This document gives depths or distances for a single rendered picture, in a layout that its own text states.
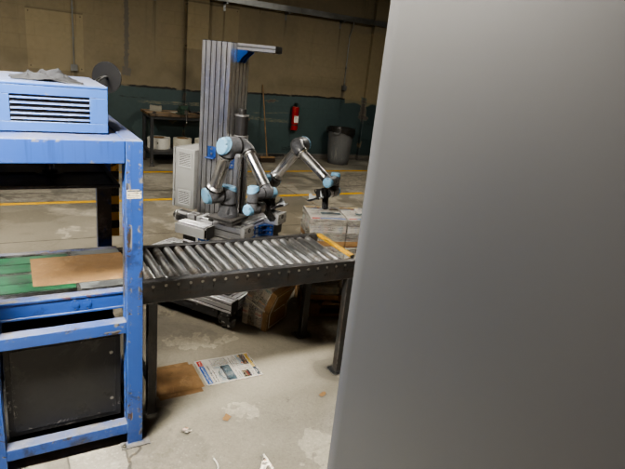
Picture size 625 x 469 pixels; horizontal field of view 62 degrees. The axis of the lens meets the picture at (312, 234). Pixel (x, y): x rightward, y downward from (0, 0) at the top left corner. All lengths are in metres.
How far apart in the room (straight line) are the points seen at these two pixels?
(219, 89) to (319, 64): 7.47
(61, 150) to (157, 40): 7.87
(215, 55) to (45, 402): 2.49
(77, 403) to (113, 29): 7.83
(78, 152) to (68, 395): 1.20
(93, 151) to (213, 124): 1.81
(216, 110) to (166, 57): 6.20
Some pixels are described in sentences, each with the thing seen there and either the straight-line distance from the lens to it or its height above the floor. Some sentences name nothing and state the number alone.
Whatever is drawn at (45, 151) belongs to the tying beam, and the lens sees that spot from 2.34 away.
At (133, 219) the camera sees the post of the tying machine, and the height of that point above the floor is 1.20.
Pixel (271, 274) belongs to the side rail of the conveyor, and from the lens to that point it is 3.01.
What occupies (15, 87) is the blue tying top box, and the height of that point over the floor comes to 1.73.
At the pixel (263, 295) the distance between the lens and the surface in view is 3.88.
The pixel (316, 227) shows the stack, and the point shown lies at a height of 0.76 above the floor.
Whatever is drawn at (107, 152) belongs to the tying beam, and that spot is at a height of 1.50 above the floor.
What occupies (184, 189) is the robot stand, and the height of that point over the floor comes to 0.91.
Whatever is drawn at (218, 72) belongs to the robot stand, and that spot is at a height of 1.82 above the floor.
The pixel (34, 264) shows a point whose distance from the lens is 3.08.
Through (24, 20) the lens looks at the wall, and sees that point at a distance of 9.85.
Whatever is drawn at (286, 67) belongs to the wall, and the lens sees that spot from 10.99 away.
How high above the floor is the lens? 1.93
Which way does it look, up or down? 18 degrees down
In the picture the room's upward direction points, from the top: 6 degrees clockwise
